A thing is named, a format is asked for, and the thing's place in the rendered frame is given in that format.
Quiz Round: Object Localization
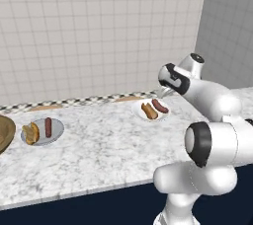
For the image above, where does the grey round plate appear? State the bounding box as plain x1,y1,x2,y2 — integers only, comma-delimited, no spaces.
20,116,66,147

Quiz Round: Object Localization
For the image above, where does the golden brown bun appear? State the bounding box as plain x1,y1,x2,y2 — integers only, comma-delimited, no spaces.
140,102,159,120
22,121,41,146

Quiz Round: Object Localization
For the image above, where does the white round plate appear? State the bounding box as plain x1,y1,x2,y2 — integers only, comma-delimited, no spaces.
130,98,172,122

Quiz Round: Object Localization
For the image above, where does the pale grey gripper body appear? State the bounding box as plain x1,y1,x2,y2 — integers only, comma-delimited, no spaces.
154,86,176,100

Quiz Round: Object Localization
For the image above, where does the reddish brown sausage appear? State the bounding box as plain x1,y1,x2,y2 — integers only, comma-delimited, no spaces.
150,98,170,114
43,116,53,139

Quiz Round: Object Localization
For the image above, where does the dark blue counter cabinet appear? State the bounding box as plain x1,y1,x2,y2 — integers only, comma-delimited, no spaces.
0,163,253,225

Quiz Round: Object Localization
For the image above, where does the brown wooden bowl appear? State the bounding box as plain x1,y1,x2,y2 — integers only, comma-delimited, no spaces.
0,113,17,155

